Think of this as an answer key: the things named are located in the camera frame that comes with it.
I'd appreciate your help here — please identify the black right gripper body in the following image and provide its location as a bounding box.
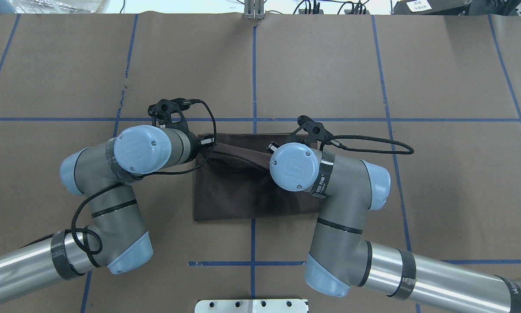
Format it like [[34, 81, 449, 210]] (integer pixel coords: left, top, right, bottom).
[[266, 141, 280, 153]]

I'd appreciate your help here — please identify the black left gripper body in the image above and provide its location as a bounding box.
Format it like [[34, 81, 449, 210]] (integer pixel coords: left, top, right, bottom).
[[183, 131, 202, 163]]

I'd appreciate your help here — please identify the dark brown t-shirt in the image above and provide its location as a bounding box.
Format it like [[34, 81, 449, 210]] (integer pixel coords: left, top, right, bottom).
[[192, 133, 322, 222]]

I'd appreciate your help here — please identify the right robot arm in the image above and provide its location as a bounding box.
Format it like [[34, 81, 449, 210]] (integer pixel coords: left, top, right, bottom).
[[269, 143, 521, 313]]

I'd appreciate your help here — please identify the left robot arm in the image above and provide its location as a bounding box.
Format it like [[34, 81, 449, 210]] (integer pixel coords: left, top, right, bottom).
[[0, 123, 217, 304]]

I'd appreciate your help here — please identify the white metal mounting plate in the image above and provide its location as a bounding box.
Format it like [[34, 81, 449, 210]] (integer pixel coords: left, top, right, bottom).
[[194, 299, 309, 313]]

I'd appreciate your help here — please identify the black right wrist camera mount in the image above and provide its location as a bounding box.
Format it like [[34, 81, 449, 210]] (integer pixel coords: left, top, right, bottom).
[[285, 115, 344, 151]]

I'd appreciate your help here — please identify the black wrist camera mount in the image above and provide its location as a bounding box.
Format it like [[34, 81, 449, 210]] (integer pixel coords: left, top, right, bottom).
[[285, 115, 344, 151], [147, 98, 203, 132]]

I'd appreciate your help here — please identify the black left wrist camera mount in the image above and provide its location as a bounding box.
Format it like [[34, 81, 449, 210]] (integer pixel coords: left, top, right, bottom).
[[147, 98, 203, 132]]

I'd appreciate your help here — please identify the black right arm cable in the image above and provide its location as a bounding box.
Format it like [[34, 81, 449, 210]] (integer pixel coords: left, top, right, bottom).
[[321, 135, 415, 156]]

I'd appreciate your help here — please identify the aluminium profile post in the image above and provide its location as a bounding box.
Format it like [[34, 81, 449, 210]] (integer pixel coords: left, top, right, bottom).
[[241, 0, 265, 20]]

